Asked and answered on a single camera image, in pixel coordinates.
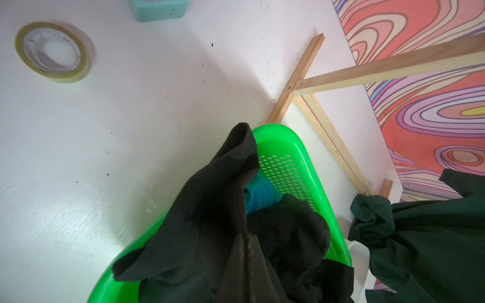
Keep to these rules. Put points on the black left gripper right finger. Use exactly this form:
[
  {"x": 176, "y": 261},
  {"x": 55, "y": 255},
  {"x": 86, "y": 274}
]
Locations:
[{"x": 260, "y": 285}]

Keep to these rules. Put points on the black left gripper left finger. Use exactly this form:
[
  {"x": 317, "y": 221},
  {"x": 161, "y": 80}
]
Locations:
[{"x": 234, "y": 284}]

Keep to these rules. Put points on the black t-shirt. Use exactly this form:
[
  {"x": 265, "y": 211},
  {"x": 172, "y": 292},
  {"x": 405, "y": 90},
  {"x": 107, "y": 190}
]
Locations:
[{"x": 185, "y": 260}]

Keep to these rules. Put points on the teal t-shirt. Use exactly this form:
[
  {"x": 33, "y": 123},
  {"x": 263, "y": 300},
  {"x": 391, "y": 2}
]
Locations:
[{"x": 260, "y": 193}]

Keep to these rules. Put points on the white plastic tray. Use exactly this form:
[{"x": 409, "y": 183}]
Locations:
[{"x": 363, "y": 278}]

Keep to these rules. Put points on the green plastic basket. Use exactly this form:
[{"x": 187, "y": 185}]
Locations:
[{"x": 286, "y": 163}]

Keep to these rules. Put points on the dark green t-shirt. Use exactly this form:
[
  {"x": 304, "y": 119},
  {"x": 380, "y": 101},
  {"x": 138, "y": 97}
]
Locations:
[{"x": 425, "y": 251}]

